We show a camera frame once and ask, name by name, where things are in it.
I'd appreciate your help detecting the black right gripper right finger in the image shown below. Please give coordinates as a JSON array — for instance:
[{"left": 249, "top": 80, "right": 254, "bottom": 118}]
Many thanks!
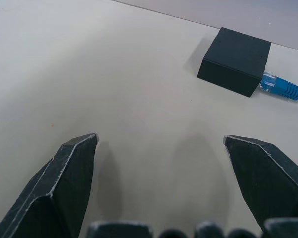
[{"left": 223, "top": 134, "right": 298, "bottom": 228}]

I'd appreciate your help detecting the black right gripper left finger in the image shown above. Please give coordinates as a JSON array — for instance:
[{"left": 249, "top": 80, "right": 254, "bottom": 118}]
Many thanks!
[{"left": 0, "top": 133, "right": 100, "bottom": 238}]

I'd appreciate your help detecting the black box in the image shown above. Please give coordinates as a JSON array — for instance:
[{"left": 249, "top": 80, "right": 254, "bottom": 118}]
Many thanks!
[{"left": 197, "top": 27, "right": 272, "bottom": 98}]

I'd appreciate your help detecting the blue Ethernet cable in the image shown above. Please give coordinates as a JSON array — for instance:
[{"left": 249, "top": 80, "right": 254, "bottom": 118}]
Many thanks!
[{"left": 259, "top": 71, "right": 298, "bottom": 102}]

